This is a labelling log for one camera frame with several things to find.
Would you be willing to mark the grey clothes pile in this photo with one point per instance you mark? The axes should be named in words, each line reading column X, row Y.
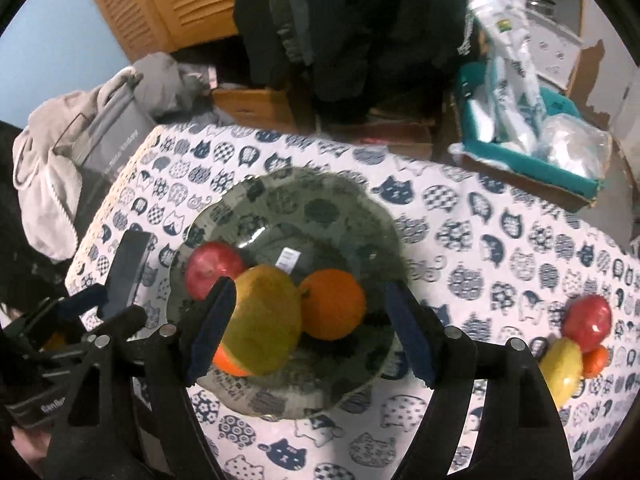
column 45, row 185

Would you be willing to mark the wooden wardrobe drawer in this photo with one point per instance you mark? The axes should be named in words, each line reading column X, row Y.
column 250, row 105

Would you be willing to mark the green glass plate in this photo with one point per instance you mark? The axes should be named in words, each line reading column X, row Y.
column 320, row 220

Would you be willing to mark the cardboard box red print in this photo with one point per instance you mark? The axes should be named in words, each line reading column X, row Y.
column 395, row 135

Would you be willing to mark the small orange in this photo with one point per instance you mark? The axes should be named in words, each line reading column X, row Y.
column 596, row 362

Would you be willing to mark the grey-blue jacket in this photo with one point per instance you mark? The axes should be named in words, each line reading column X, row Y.
column 295, row 20

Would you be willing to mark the wooden louvered wardrobe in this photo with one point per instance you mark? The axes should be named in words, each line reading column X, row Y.
column 165, row 0

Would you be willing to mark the printed plastic bag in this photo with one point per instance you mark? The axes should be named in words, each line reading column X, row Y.
column 510, row 60

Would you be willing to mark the teal box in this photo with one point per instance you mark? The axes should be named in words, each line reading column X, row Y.
column 530, row 165

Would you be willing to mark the brown cardboard box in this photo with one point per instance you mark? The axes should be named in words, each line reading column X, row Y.
column 530, row 187

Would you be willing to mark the black jacket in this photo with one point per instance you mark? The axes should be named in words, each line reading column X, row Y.
column 255, row 25

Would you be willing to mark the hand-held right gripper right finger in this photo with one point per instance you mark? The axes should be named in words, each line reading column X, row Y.
column 407, row 335

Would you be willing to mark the grey hoodie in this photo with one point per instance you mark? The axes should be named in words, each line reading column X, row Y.
column 165, row 85

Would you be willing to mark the red apple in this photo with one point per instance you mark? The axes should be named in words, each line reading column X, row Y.
column 212, row 265
column 590, row 320

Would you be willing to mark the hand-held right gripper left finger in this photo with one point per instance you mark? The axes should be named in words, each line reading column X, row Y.
column 212, row 335

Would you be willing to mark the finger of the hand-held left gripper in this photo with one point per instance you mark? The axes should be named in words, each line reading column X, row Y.
column 125, row 280
column 125, row 321

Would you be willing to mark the black hooded coat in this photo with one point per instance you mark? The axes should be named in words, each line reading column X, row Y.
column 390, row 35

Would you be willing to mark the white basket drawers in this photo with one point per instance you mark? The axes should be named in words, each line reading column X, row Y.
column 555, row 50

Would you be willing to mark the clear plastic bag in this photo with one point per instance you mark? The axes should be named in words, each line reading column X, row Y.
column 575, row 145

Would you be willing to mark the cat print tablecloth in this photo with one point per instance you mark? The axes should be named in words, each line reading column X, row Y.
column 500, row 240

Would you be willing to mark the large orange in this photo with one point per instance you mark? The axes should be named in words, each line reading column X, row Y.
column 332, row 305
column 230, row 362

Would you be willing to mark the person's left hand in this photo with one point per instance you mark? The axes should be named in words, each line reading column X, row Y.
column 27, row 447

